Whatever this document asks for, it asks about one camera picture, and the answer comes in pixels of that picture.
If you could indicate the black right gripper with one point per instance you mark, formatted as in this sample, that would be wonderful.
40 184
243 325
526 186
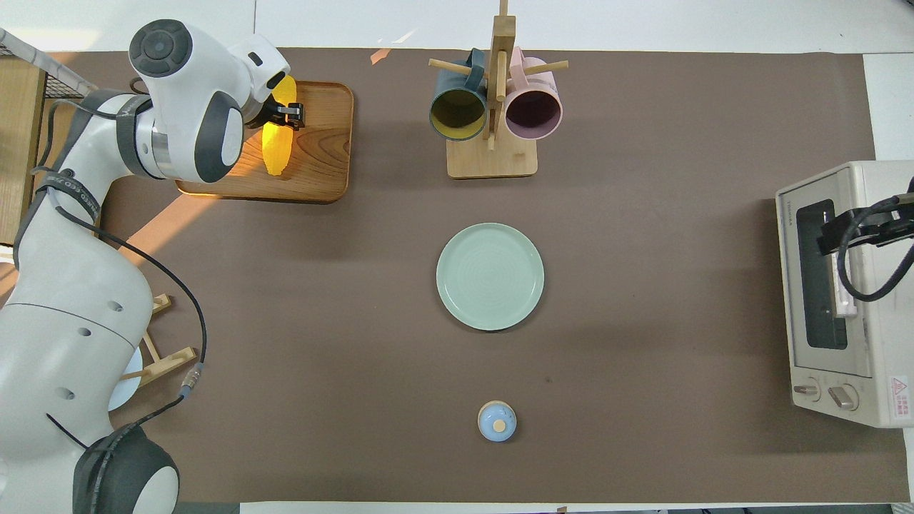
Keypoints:
875 225

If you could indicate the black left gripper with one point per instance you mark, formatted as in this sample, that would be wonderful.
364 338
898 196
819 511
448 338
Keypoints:
271 114

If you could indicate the yellow corn cob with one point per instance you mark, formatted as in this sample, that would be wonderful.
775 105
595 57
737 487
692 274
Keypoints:
277 153

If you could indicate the cream toaster oven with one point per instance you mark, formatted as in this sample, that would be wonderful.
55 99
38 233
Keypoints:
882 343

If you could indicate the pale green plate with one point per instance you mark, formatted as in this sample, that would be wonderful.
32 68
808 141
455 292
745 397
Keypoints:
490 277

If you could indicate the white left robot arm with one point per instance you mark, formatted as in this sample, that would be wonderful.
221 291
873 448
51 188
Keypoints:
71 300

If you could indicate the wooden serving tray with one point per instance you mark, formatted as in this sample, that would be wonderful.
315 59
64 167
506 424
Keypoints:
321 157

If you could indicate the dark teal mug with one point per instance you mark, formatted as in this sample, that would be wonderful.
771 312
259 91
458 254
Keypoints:
457 114

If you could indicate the wooden mug tree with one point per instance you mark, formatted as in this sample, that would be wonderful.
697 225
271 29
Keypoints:
493 160

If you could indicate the pink mug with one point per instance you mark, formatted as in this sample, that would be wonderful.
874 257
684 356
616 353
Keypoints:
534 111

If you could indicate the brown table mat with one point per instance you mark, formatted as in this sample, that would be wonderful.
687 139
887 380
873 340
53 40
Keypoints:
643 321

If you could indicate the wooden plate rack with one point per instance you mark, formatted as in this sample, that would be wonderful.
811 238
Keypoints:
168 360

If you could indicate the light blue plate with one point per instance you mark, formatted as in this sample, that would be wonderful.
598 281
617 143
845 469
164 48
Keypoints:
125 389

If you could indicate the blue lid with wooden knob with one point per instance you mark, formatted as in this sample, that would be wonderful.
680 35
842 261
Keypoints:
497 421

